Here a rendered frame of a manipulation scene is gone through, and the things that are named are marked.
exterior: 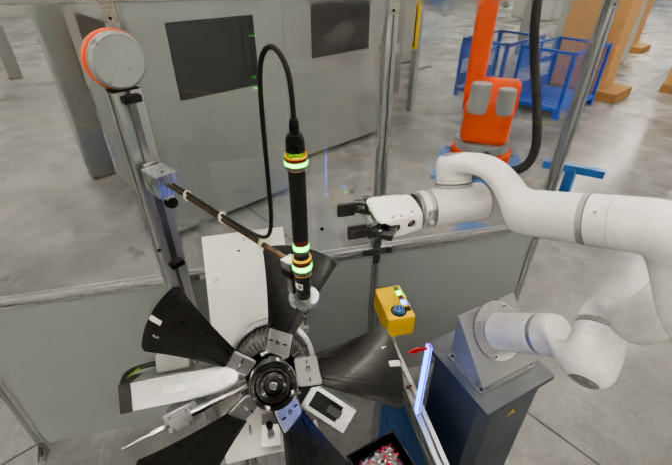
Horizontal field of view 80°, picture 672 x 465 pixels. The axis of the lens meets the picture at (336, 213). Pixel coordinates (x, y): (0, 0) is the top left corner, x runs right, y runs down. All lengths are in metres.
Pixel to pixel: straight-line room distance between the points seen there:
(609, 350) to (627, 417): 1.78
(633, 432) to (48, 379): 2.91
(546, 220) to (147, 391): 1.07
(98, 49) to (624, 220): 1.22
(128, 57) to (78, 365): 1.44
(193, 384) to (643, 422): 2.40
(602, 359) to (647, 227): 0.48
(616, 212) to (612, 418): 2.20
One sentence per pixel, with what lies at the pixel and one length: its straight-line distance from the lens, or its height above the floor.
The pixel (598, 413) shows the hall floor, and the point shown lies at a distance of 2.86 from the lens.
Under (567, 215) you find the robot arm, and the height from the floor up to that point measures 1.75.
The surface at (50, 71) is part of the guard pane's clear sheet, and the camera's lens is 1.53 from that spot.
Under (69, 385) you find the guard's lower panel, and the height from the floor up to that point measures 0.45.
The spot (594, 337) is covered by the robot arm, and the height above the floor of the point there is 1.36.
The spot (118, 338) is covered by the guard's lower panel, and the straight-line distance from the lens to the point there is 2.09.
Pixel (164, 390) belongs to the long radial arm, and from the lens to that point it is 1.29.
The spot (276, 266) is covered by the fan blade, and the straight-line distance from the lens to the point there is 1.15.
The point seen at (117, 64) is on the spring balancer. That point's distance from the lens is 1.30.
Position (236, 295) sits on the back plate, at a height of 1.21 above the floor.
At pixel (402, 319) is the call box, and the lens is 1.45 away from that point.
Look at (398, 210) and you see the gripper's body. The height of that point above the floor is 1.68.
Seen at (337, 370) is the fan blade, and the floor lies 1.18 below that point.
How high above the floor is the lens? 2.12
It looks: 33 degrees down
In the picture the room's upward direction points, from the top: straight up
